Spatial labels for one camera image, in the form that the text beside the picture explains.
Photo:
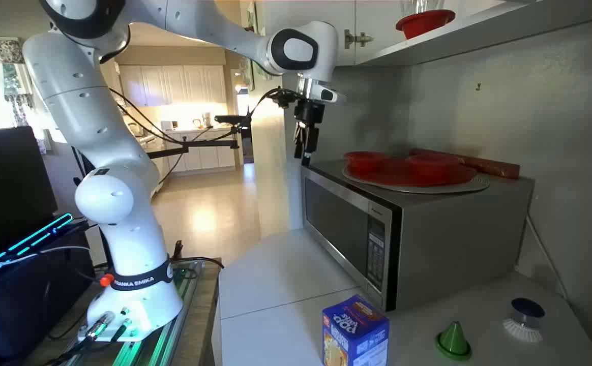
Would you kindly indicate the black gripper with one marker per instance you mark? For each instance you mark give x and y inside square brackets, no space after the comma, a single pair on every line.
[308,115]

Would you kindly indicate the robot base table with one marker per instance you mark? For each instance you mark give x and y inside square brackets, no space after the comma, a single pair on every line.
[188,341]

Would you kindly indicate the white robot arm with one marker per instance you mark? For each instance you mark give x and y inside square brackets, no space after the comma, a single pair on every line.
[117,193]

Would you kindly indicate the metal cabinet hinge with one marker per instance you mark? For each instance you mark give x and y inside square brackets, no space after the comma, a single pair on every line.
[358,40]

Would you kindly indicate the red bowl in cabinet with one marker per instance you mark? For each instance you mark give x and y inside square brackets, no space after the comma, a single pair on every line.
[420,23]

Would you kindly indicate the red bowl on tray left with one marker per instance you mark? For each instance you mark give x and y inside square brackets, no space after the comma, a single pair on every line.
[364,161]

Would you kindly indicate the red bowl on tray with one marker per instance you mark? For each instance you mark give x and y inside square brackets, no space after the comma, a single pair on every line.
[364,161]
[431,168]

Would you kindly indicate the red bowl on tray right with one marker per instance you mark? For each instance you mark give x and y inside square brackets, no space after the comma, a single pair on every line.
[431,168]

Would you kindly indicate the stainless steel microwave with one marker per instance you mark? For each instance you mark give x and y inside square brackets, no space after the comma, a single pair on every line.
[405,250]

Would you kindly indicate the round red tray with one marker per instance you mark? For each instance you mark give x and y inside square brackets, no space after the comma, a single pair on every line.
[396,175]

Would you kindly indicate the wooden cutting board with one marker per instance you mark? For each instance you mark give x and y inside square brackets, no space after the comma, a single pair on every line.
[481,165]

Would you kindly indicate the blue cardboard box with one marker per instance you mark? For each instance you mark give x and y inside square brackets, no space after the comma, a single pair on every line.
[354,334]

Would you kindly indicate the green cone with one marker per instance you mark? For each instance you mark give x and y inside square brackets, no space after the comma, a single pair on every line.
[453,342]

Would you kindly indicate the black computer monitor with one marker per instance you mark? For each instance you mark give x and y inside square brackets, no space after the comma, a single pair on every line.
[26,199]

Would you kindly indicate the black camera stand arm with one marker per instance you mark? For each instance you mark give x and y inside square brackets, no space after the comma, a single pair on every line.
[237,128]

